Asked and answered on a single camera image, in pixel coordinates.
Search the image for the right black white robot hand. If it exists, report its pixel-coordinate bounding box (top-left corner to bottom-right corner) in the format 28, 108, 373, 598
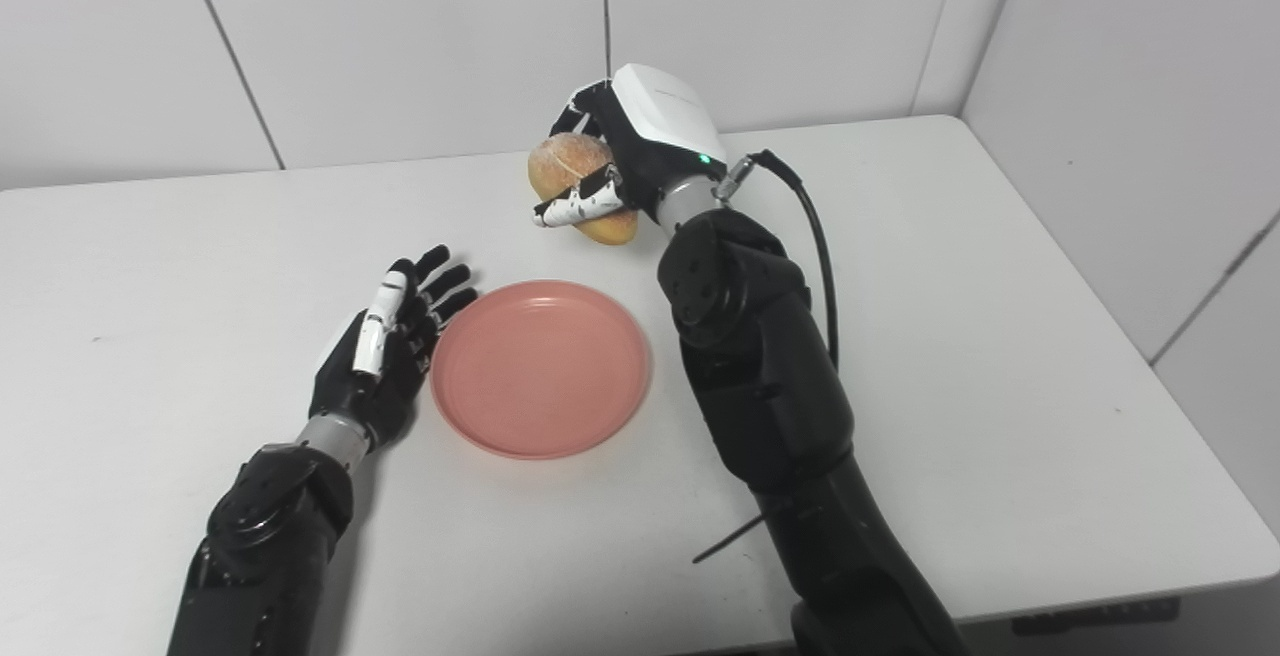
531, 63, 729, 229

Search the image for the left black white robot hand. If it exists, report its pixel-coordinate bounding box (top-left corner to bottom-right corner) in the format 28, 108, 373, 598
308, 244, 480, 452

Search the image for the brown bread roll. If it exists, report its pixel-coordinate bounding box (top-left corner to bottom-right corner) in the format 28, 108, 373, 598
527, 132, 640, 247

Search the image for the pink round plate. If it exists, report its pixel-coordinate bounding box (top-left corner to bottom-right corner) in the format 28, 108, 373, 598
430, 280, 653, 461

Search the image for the black table control panel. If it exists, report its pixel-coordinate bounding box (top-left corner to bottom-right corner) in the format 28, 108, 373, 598
1012, 596, 1181, 637

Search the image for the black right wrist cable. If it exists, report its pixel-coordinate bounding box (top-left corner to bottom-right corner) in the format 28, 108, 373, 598
690, 149, 841, 565

